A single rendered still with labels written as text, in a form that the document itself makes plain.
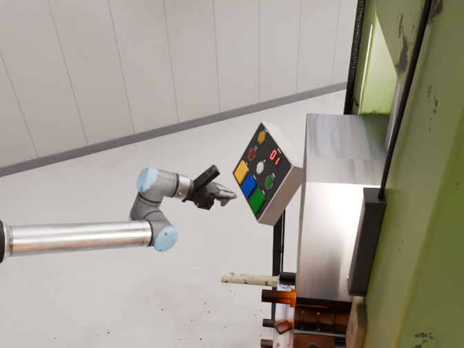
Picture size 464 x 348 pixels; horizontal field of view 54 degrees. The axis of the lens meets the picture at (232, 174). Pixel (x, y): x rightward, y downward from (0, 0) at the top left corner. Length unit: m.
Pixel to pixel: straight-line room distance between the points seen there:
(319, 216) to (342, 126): 0.26
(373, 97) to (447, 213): 0.70
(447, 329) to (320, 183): 0.40
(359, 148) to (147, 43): 2.83
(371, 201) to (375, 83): 0.46
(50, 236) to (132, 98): 2.65
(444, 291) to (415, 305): 0.05
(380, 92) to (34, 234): 1.00
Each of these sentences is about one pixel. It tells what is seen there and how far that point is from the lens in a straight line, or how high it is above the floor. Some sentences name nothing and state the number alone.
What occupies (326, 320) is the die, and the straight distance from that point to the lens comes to 1.47.
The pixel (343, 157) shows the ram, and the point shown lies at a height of 1.56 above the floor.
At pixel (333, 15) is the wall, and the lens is 4.46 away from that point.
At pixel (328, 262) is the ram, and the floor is 1.31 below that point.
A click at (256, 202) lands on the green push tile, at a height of 1.01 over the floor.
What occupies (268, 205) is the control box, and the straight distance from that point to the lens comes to 1.75.
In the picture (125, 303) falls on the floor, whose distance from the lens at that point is 2.83.
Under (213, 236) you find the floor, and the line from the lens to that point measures 3.10.
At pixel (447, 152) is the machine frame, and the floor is 1.89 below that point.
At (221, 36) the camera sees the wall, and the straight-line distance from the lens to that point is 3.97.
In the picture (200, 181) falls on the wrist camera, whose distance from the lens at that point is 1.65.
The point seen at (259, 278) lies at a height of 0.64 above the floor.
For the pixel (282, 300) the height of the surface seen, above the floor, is 0.99.
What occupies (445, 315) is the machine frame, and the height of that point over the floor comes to 1.62.
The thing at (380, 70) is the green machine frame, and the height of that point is 1.68.
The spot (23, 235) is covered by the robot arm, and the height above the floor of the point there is 1.33.
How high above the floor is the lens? 2.19
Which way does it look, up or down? 37 degrees down
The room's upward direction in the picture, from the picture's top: 3 degrees counter-clockwise
